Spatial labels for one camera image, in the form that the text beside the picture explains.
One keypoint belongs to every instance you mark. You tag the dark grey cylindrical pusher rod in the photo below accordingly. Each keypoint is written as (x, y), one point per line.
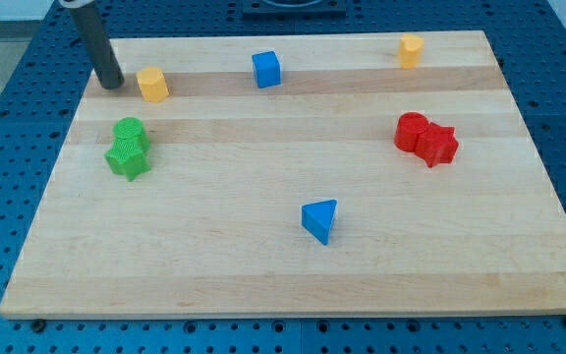
(94, 37)

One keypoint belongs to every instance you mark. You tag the yellow hexagon block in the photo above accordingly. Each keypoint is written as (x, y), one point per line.
(152, 84)

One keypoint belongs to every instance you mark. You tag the green cylinder block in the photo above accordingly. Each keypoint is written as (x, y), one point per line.
(132, 128)

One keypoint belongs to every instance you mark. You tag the green star block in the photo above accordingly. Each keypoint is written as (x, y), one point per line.
(128, 157)

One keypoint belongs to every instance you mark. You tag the blue cube block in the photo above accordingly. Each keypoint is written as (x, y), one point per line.
(267, 70)

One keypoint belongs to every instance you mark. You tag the blue triangle block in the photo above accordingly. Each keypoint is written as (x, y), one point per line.
(317, 218)

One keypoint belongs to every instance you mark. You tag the wooden board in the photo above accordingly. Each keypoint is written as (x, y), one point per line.
(213, 229)

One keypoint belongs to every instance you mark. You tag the yellow heart block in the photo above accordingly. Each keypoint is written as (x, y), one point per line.
(410, 51)

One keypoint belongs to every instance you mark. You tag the red cylinder block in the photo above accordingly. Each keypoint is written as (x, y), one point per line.
(409, 127)

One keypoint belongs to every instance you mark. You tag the red star block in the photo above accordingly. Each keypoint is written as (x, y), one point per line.
(437, 145)

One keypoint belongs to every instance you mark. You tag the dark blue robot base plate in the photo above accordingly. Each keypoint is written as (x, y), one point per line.
(255, 9)

